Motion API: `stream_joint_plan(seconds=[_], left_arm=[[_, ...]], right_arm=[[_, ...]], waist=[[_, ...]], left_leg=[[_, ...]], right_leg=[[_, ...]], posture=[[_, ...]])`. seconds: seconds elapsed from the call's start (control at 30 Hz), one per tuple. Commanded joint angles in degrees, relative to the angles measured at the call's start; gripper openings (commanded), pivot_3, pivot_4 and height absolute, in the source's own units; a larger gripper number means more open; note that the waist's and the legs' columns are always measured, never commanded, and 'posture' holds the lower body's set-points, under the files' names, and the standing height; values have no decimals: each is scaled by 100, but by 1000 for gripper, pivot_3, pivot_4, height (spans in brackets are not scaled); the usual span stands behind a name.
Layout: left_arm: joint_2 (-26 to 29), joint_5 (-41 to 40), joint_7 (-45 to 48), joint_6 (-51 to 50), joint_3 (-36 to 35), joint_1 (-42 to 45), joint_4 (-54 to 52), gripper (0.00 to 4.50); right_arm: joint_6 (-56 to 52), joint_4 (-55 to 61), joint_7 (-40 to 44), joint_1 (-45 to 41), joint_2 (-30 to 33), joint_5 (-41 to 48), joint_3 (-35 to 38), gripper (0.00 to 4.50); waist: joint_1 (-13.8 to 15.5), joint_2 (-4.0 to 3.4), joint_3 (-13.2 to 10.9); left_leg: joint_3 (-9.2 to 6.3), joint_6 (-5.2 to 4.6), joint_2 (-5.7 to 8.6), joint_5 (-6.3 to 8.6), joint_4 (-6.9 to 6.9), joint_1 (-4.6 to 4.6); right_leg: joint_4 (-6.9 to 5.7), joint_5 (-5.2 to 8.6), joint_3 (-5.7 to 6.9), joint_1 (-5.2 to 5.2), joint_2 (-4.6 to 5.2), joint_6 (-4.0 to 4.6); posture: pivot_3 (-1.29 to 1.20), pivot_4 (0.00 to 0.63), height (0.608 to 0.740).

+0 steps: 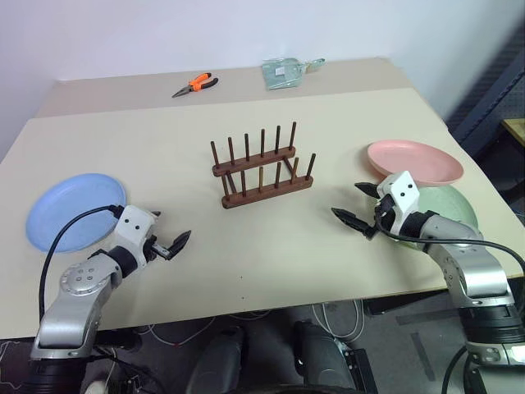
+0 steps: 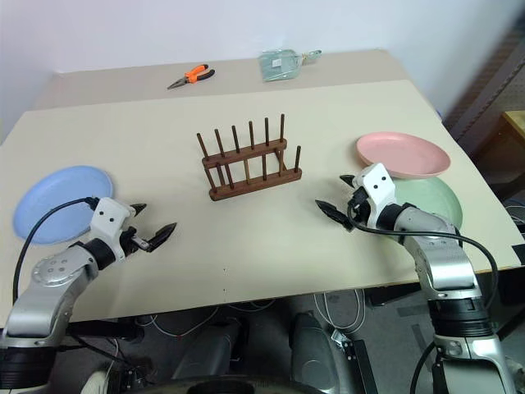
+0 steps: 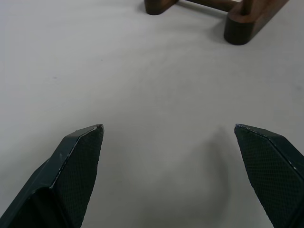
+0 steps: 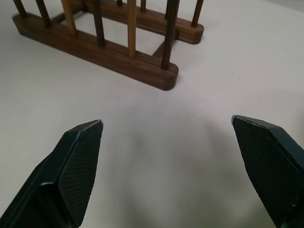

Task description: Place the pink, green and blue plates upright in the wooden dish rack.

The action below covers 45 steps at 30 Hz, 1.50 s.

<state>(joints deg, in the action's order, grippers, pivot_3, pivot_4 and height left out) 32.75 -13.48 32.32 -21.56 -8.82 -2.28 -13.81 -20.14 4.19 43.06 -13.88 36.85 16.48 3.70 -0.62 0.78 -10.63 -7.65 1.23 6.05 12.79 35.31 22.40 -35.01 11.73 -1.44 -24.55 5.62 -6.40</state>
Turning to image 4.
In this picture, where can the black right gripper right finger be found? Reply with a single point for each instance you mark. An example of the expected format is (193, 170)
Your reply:
(270, 166)

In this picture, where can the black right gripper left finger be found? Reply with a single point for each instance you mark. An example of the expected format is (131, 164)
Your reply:
(71, 171)

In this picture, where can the wooden dish rack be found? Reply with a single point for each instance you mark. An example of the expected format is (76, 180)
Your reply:
(111, 52)

